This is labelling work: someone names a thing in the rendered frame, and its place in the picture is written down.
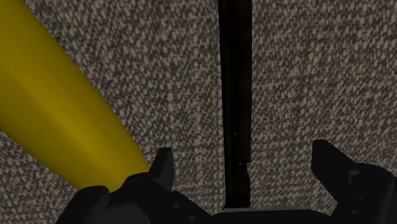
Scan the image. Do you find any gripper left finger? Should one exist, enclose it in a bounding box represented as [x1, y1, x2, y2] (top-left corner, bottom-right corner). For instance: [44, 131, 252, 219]
[55, 147, 215, 224]

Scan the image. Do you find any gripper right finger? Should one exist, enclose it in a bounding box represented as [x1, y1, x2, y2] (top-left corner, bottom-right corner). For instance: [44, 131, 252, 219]
[310, 139, 397, 224]

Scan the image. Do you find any yellow cylinder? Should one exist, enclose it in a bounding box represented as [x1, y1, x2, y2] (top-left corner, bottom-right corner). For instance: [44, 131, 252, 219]
[0, 0, 152, 192]

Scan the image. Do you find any long black flat stick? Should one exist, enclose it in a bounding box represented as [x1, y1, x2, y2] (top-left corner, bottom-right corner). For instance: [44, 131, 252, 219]
[218, 0, 253, 209]

